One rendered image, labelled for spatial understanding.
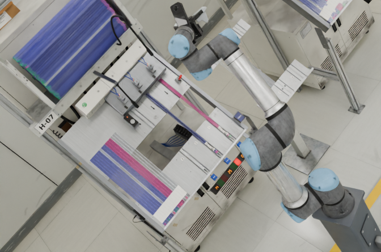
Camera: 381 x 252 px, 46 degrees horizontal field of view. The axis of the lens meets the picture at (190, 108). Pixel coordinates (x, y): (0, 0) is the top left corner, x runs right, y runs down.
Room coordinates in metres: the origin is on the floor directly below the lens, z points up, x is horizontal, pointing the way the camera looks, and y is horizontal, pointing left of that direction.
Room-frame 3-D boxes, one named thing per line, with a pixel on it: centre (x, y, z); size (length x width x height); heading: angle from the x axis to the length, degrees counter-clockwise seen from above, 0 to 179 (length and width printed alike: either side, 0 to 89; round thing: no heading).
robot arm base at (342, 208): (1.17, -0.25, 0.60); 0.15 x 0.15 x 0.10
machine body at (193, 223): (2.26, 0.34, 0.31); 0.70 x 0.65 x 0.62; 107
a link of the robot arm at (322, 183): (1.17, -0.24, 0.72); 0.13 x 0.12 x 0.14; 89
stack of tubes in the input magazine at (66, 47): (2.16, 0.25, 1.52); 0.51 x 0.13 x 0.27; 107
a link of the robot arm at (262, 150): (1.18, -0.11, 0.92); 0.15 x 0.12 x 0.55; 89
